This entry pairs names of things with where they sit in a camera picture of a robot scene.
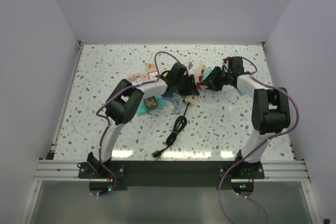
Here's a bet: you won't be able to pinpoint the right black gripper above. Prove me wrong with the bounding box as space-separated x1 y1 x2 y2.
199 67 232 92

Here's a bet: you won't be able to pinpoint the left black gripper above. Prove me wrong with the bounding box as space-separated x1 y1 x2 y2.
175 74 199 96

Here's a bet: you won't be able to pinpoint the beige power strip red sockets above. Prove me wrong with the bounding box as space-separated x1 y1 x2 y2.
185 64 206 105

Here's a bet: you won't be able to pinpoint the blue charger plug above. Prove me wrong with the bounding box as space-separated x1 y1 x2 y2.
237 90 246 95

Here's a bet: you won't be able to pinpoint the light teal charger plug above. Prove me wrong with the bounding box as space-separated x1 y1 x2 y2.
202 69 212 80

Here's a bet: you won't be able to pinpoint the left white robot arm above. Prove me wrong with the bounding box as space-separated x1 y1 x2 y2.
87 62 206 178

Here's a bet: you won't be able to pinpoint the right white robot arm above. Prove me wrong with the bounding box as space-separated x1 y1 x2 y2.
200 56 291 178

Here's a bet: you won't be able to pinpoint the blue cube socket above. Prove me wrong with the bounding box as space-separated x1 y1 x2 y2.
161 92 174 99

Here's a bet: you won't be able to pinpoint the white cube socket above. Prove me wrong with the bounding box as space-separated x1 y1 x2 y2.
149 71 160 80

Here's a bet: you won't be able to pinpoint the pink cube socket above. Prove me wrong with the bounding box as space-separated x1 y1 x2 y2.
145 63 157 72

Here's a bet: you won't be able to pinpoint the teal triangular power strip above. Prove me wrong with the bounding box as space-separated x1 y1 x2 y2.
137 96 166 115

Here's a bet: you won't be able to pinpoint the light blue coiled cable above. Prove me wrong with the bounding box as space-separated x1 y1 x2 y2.
170 94 186 114

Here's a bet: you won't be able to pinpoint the black power cord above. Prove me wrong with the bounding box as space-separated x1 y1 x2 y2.
152 104 191 159

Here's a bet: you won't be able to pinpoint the pink coiled cable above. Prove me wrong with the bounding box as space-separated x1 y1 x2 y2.
128 73 150 82

